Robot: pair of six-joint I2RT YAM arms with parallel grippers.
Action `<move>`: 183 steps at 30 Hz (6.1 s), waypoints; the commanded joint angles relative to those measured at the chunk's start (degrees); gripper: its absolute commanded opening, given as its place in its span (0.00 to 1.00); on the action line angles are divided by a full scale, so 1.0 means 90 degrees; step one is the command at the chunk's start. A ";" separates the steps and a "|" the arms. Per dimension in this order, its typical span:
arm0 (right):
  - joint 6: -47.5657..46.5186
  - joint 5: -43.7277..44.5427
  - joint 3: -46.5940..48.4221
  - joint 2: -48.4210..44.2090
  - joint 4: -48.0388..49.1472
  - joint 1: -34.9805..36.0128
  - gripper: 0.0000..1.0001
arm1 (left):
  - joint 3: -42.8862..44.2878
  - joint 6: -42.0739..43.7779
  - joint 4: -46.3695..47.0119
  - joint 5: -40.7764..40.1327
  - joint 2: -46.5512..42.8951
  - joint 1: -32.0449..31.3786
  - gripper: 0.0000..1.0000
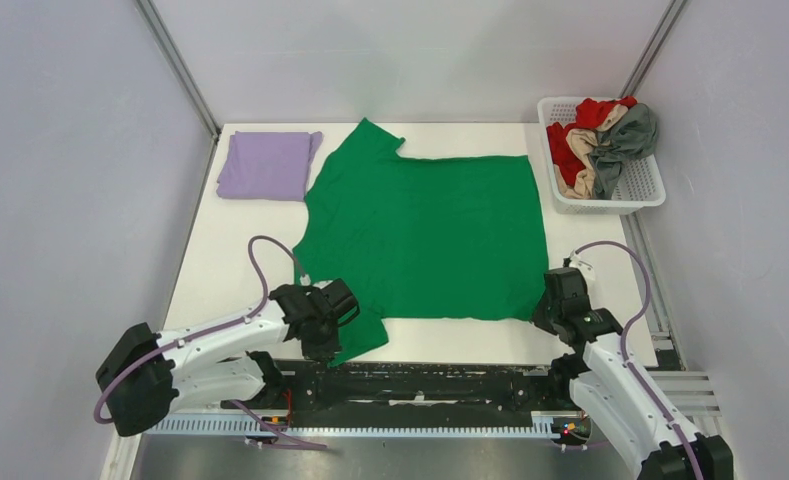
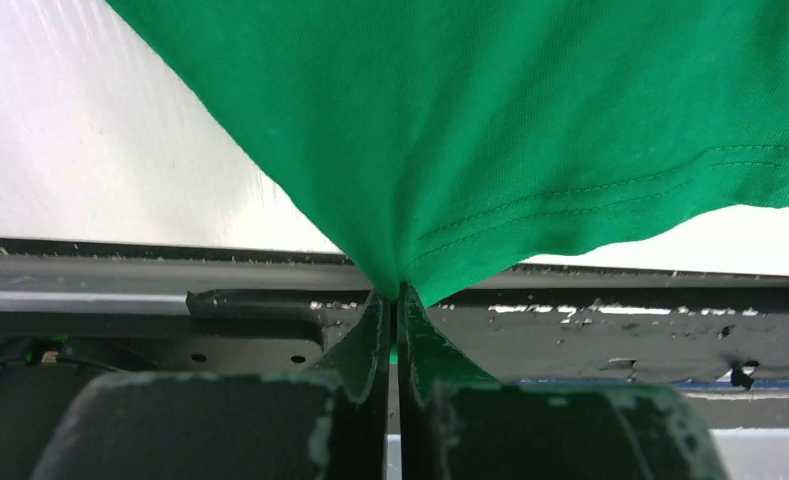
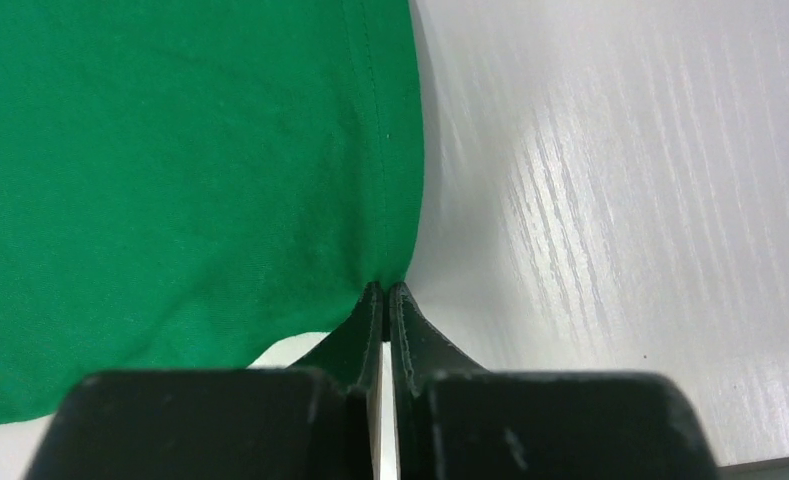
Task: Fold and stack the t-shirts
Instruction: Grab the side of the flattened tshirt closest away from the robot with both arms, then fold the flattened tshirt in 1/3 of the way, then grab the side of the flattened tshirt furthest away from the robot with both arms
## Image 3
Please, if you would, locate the green t-shirt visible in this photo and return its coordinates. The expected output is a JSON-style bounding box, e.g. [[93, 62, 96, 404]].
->
[[0, 1, 424, 425]]

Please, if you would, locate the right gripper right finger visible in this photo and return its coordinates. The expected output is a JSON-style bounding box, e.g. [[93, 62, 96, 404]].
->
[[388, 283, 719, 479]]

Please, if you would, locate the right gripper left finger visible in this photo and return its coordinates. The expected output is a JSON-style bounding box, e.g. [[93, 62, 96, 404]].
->
[[27, 283, 384, 479]]

